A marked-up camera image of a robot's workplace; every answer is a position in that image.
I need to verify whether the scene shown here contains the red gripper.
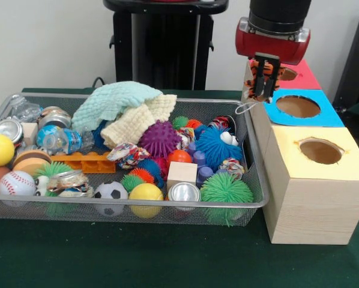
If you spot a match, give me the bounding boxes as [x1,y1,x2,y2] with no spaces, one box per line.
[235,25,311,101]

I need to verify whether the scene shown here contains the orange striped tiger toy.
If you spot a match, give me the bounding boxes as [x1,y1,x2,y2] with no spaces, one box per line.
[235,60,282,115]

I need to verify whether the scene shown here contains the pale yellow cloth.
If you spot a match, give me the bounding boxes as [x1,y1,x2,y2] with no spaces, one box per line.
[100,94,177,149]

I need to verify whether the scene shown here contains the mint green cloth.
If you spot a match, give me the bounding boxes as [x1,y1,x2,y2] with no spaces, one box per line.
[71,81,163,134]

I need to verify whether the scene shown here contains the wooden box three holes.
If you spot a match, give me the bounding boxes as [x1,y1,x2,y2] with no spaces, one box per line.
[242,59,359,245]

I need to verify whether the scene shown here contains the dark blue spiky ball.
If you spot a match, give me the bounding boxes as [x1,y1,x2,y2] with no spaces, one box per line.
[195,124,243,172]

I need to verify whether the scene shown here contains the black chair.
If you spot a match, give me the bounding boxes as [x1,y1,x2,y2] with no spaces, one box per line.
[333,6,359,118]

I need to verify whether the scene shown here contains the plain green spiky ball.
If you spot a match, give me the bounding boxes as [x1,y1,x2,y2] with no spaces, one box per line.
[200,172,254,226]

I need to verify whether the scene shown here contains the purple spiky toy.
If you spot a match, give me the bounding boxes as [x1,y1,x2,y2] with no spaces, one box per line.
[139,120,182,160]

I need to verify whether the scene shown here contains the pale wooden cube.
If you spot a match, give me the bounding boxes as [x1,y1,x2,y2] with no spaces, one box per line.
[166,161,198,190]

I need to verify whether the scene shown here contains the small silver can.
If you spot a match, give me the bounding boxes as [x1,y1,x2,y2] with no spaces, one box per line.
[167,181,202,205]

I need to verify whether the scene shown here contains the colourful patterned cloth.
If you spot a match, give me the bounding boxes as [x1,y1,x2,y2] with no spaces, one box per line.
[106,143,151,170]

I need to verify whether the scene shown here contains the black white soccer ball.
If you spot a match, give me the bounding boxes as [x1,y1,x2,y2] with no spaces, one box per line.
[94,181,129,217]

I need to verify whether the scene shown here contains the orange plastic block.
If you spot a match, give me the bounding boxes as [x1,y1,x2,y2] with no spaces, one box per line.
[50,151,116,174]

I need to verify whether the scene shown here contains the blue globe ball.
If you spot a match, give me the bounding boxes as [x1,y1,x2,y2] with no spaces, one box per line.
[37,125,83,154]

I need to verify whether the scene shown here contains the white baseball toy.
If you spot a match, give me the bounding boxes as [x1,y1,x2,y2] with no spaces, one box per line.
[0,171,37,197]

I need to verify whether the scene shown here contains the shallow wire mesh bin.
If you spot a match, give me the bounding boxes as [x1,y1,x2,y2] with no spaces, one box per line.
[0,92,270,227]

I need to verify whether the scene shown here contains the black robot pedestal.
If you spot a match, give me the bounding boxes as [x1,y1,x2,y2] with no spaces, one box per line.
[103,0,229,91]

